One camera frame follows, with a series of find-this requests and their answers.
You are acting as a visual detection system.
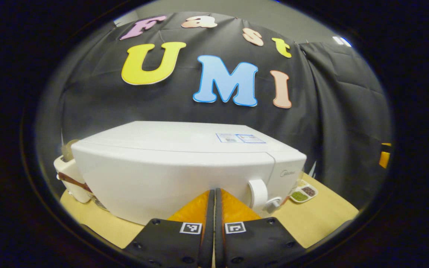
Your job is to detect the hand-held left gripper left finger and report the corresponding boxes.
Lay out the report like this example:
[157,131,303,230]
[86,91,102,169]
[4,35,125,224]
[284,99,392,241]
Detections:
[123,189,215,268]

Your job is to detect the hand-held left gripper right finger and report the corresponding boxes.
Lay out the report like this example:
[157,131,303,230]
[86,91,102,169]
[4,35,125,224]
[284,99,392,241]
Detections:
[215,188,307,268]

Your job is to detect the white microwave oven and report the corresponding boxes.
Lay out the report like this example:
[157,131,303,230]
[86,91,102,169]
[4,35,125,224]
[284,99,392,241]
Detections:
[71,121,308,226]

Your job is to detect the black backdrop cloth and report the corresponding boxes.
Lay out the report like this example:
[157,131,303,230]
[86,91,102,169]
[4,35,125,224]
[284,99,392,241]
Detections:
[38,11,392,209]

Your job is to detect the white divided plate of beans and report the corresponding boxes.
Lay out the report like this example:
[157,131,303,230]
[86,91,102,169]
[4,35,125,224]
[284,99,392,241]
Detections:
[289,179,318,203]

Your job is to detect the white toaster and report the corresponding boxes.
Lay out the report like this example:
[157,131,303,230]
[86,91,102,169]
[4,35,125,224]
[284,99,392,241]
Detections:
[53,140,93,204]

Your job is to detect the brown cord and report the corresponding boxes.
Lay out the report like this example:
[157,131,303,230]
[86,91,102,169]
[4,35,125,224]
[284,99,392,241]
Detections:
[57,172,93,193]

